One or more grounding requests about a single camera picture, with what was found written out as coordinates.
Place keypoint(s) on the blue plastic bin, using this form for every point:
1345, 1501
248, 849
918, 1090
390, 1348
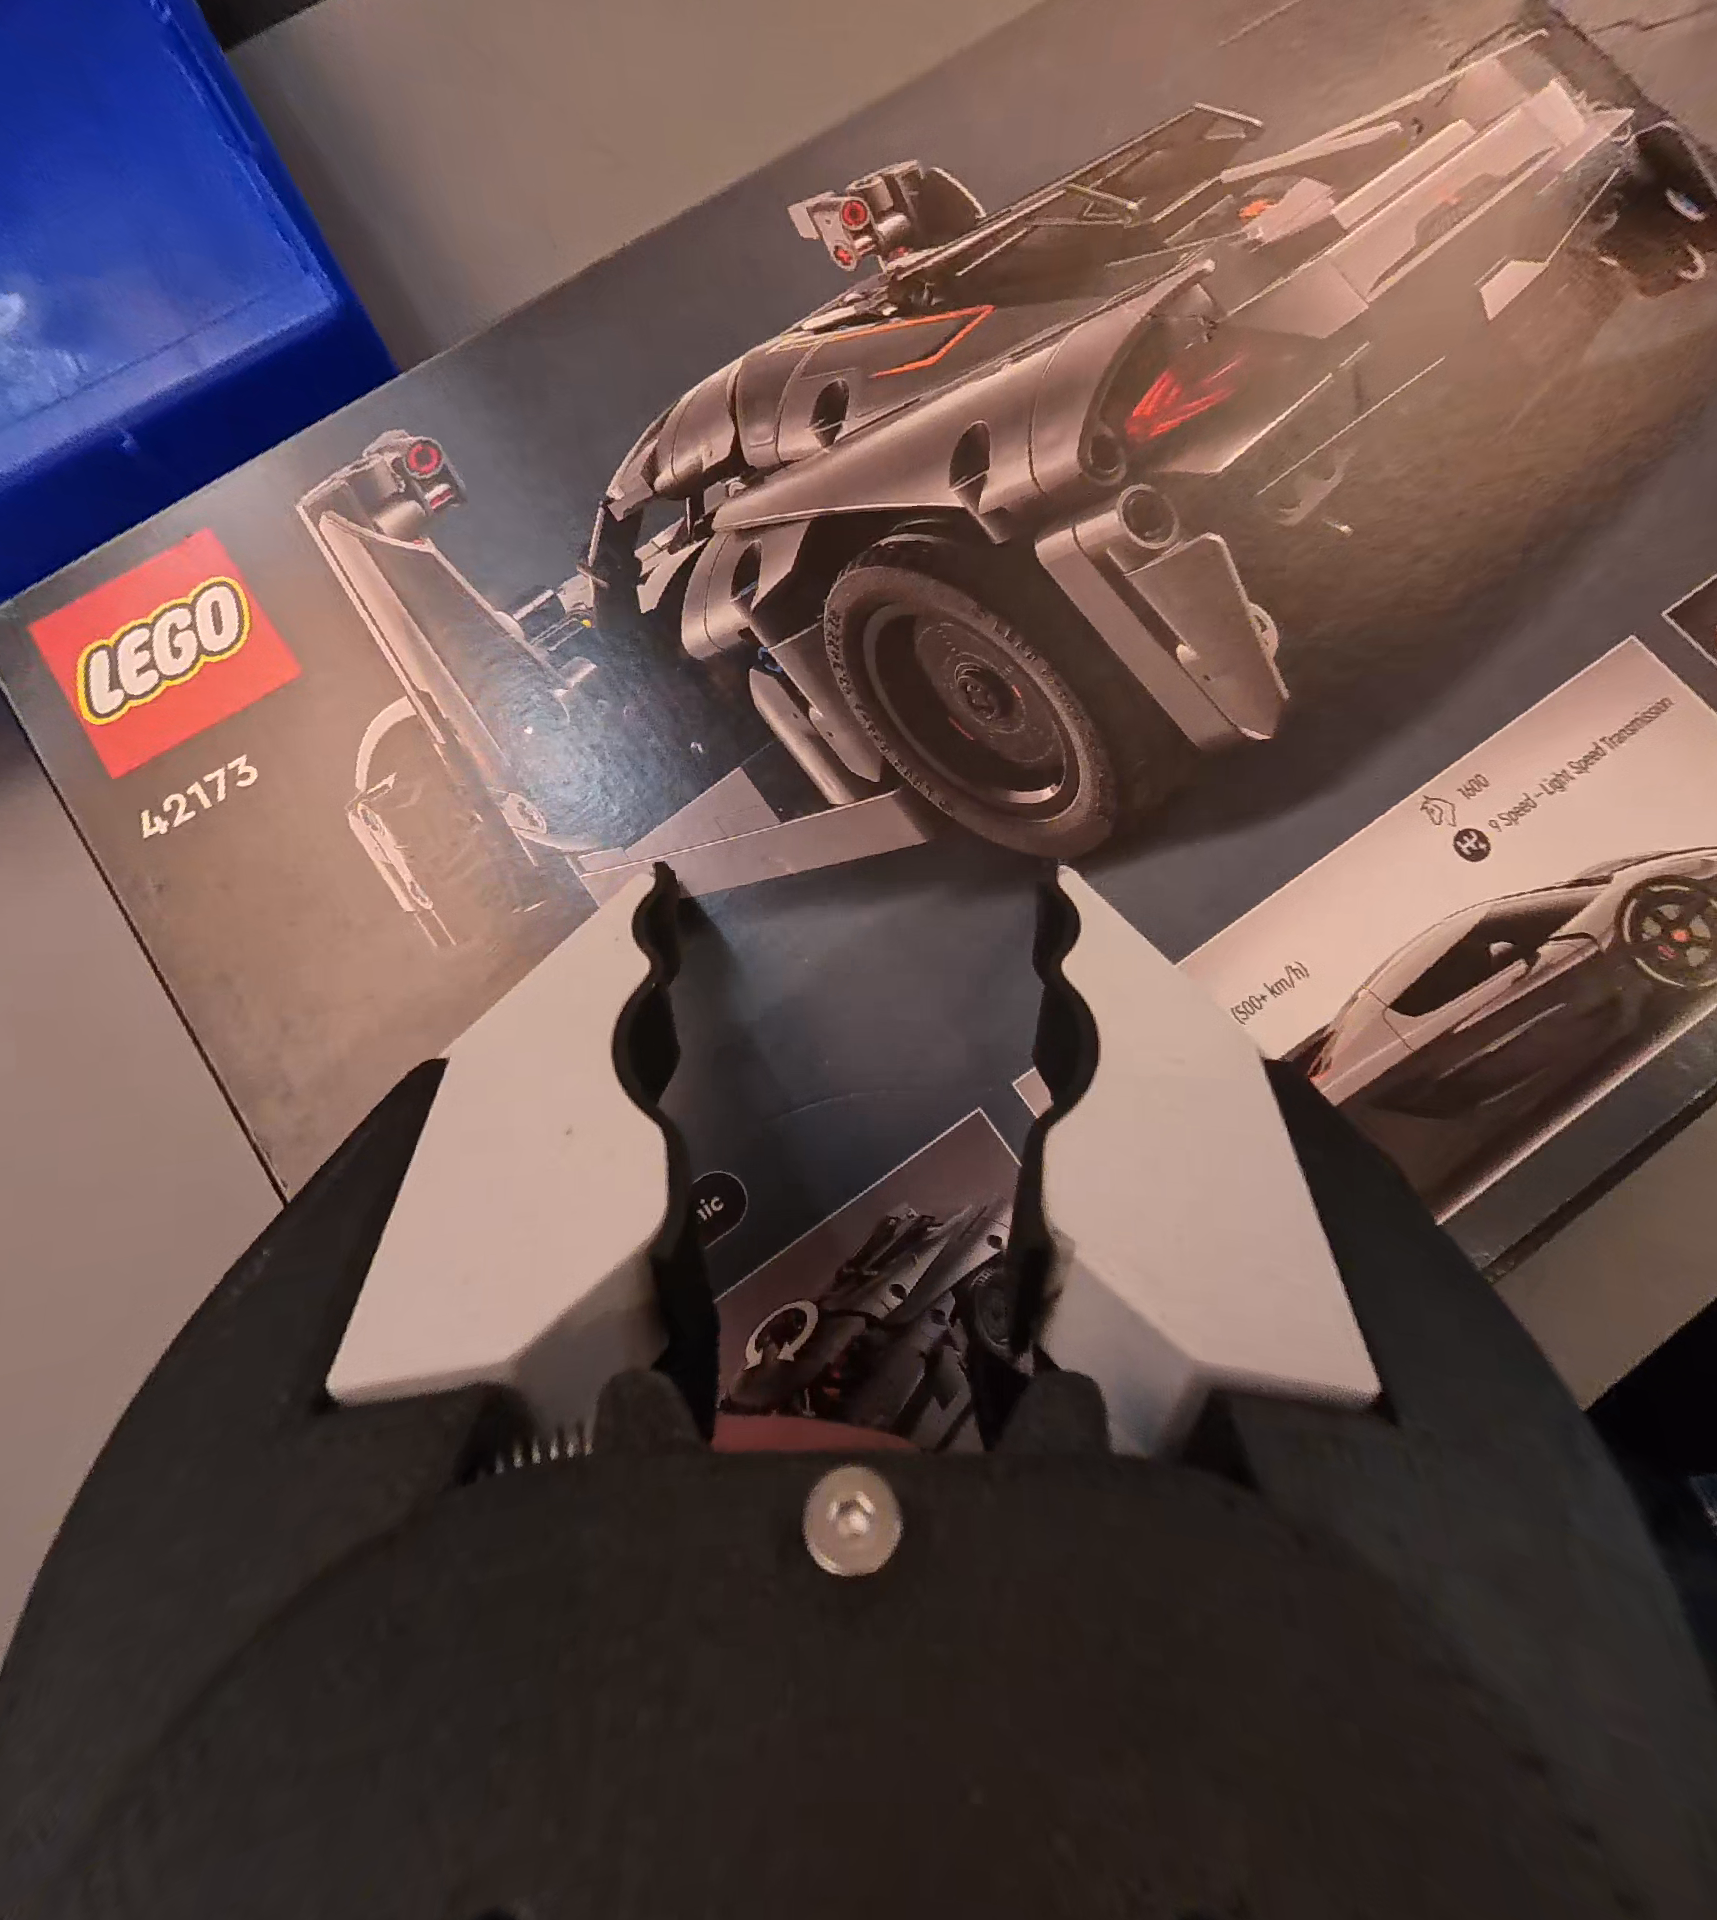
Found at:
62, 300

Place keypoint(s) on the dark lego set box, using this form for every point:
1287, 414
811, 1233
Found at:
1247, 526

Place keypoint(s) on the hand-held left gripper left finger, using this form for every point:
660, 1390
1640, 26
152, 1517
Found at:
515, 1199

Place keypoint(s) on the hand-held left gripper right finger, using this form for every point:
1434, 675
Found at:
1188, 1184

